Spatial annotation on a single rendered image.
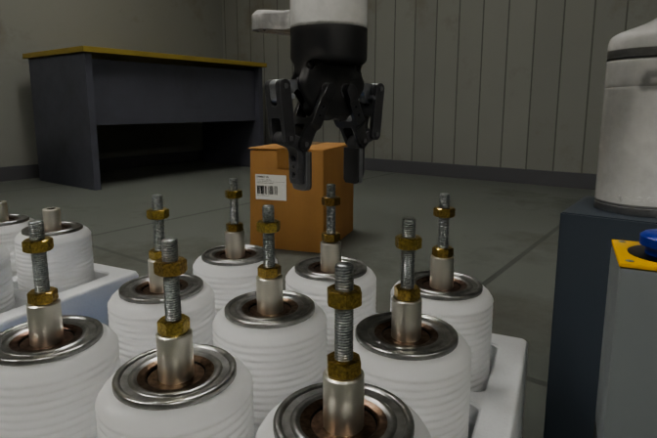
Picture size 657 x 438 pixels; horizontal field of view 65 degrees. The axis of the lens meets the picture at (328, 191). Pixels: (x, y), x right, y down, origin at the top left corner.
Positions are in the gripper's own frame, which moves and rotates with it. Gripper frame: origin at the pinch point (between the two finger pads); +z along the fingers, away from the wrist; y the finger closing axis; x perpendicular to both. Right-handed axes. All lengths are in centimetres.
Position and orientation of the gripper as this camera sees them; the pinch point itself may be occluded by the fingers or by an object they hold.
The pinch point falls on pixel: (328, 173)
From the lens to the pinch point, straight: 52.0
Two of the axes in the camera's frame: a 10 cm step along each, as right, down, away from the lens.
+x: -6.6, -1.2, 7.4
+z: 0.0, 9.9, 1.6
